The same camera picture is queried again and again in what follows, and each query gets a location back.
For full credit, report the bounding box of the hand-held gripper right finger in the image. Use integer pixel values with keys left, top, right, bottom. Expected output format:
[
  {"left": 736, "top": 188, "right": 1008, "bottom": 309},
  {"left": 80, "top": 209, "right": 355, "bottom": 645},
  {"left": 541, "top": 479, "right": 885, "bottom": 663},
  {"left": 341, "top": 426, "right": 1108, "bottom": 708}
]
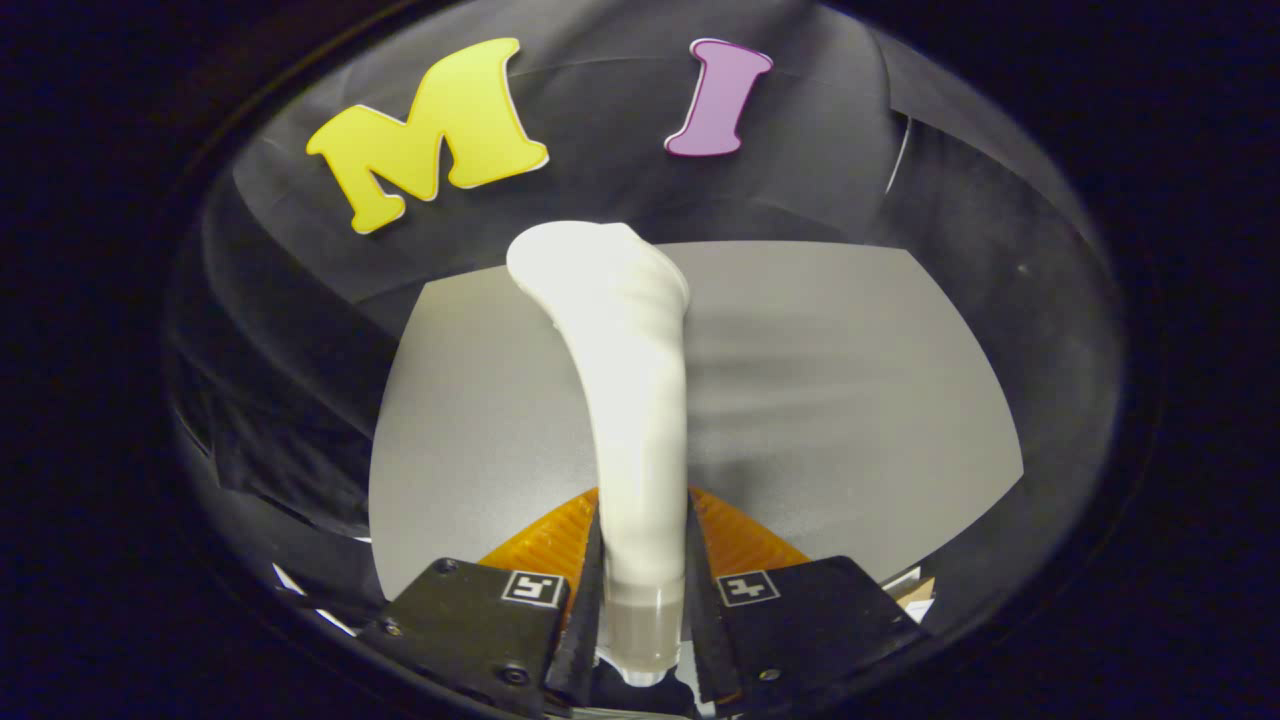
[{"left": 685, "top": 487, "right": 926, "bottom": 716}]

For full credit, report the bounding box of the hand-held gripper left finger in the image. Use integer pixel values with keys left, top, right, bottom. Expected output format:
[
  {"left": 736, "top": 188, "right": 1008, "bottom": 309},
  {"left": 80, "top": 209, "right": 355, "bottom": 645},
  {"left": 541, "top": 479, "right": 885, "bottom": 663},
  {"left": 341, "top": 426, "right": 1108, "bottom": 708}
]
[{"left": 357, "top": 487, "right": 606, "bottom": 716}]

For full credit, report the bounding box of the grey cabinet with dark top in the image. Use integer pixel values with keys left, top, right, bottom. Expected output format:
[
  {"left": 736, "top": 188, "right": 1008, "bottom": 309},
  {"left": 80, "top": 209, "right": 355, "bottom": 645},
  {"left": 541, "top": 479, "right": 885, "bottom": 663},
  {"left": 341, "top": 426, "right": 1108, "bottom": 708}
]
[{"left": 368, "top": 240, "right": 1025, "bottom": 601}]

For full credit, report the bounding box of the black backdrop cloth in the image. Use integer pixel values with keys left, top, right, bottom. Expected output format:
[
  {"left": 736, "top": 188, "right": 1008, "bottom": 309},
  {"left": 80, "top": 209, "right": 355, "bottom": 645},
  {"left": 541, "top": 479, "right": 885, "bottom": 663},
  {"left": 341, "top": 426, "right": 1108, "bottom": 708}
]
[{"left": 165, "top": 0, "right": 1126, "bottom": 641}]

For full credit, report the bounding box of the thin white cable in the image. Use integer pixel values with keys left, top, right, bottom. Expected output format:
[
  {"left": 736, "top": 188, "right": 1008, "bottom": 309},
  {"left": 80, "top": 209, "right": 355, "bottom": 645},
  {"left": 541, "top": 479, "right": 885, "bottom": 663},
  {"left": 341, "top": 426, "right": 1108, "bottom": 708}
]
[{"left": 884, "top": 115, "right": 912, "bottom": 197}]

